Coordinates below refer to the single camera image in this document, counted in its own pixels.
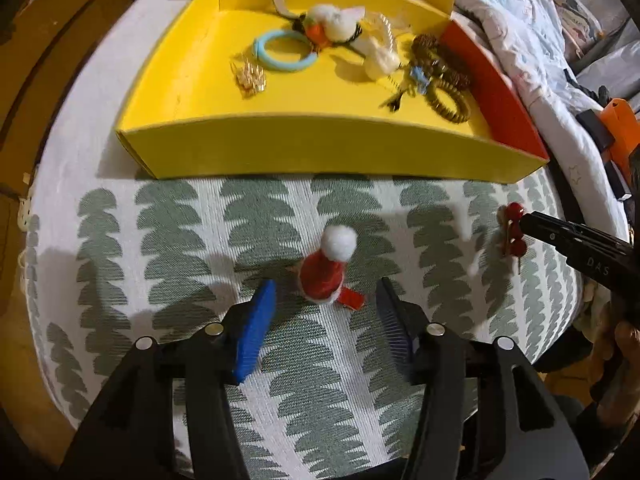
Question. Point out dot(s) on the blue plastic hair clip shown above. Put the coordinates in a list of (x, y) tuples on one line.
[(419, 79)]

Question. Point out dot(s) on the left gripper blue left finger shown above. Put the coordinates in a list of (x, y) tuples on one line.
[(255, 328)]

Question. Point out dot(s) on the red candied berry hair stick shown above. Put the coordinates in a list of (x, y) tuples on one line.
[(512, 242)]

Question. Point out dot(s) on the yellow cardboard box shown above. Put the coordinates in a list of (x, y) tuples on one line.
[(186, 117)]

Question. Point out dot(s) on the red santa hat hair clip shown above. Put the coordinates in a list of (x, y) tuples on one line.
[(321, 275)]

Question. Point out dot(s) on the clear pearl hair claw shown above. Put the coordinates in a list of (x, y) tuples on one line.
[(387, 30)]

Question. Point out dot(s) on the white floral duvet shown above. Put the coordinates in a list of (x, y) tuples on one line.
[(526, 37)]

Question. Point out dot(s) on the white garlic shaped hair clip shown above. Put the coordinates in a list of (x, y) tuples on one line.
[(380, 63)]

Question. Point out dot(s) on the wooden wardrobe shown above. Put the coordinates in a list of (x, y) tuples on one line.
[(44, 44)]

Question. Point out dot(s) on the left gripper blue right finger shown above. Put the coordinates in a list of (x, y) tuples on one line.
[(403, 323)]

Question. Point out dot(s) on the white bunny pompom hair clip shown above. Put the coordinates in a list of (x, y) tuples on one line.
[(326, 25)]

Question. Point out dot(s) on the orange plastic bin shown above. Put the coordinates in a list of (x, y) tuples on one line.
[(622, 123)]

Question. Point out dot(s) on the black box on bed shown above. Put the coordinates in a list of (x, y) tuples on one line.
[(604, 141)]

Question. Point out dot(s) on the green leaf patterned bedsheet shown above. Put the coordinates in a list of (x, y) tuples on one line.
[(266, 234)]

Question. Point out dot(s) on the gold chain brooch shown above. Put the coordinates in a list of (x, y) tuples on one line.
[(249, 76)]

